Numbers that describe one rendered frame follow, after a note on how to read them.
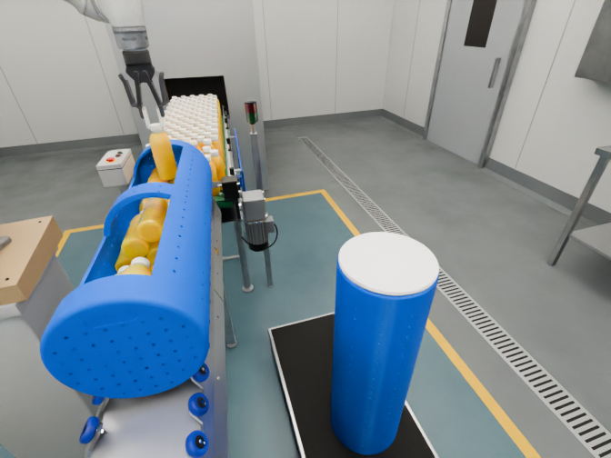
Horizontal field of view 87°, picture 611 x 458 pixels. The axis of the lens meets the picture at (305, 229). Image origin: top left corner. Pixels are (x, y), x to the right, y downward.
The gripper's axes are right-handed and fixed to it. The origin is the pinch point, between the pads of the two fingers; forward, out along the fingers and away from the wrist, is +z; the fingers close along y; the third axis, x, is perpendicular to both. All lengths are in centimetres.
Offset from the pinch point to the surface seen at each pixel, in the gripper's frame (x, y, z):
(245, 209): 24, 26, 53
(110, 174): 26.8, -29.1, 28.6
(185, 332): -76, 11, 21
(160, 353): -76, 5, 25
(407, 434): -67, 78, 118
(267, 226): 26, 37, 67
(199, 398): -80, 11, 36
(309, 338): -10, 50, 119
